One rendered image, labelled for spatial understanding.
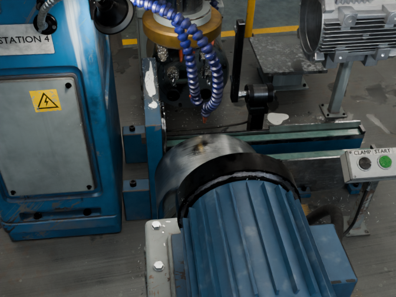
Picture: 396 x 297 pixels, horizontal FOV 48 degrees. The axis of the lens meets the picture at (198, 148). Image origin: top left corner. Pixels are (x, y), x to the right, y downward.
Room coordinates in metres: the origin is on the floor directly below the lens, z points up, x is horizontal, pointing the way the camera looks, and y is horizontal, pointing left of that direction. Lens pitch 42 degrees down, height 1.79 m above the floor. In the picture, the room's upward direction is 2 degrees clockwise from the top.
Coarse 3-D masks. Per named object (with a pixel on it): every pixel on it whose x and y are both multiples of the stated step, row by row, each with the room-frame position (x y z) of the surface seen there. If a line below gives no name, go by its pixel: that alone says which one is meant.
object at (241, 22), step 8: (240, 24) 1.09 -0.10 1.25; (240, 32) 1.09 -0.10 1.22; (240, 40) 1.09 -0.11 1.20; (240, 48) 1.09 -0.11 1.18; (240, 56) 1.09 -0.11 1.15; (240, 64) 1.09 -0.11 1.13; (232, 72) 1.11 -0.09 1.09; (240, 72) 1.10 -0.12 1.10; (232, 80) 1.10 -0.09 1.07; (232, 88) 1.10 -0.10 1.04; (232, 96) 1.09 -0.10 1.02; (240, 96) 1.10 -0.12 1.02
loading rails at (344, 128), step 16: (272, 128) 1.06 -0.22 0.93; (288, 128) 1.06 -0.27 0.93; (304, 128) 1.07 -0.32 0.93; (320, 128) 1.07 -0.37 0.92; (336, 128) 1.08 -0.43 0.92; (352, 128) 1.08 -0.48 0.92; (176, 144) 0.99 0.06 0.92; (256, 144) 1.01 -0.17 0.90; (272, 144) 1.02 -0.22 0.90; (288, 144) 1.03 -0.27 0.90; (304, 144) 1.03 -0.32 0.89; (320, 144) 1.04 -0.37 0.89; (336, 144) 1.05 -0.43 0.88; (352, 144) 1.05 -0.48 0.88; (288, 160) 0.91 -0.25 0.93; (304, 160) 0.92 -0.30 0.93; (320, 160) 0.93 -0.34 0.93; (336, 160) 0.93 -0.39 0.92; (304, 176) 0.92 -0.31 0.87; (320, 176) 0.93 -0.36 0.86; (336, 176) 0.93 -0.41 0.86; (304, 192) 0.90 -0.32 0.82; (352, 192) 0.92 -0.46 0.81
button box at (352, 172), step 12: (348, 156) 0.78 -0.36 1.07; (360, 156) 0.78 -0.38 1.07; (372, 156) 0.79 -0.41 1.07; (348, 168) 0.77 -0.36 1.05; (360, 168) 0.76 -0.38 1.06; (372, 168) 0.76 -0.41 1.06; (384, 168) 0.76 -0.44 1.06; (348, 180) 0.75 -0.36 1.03; (360, 180) 0.75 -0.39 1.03; (372, 180) 0.77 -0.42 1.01
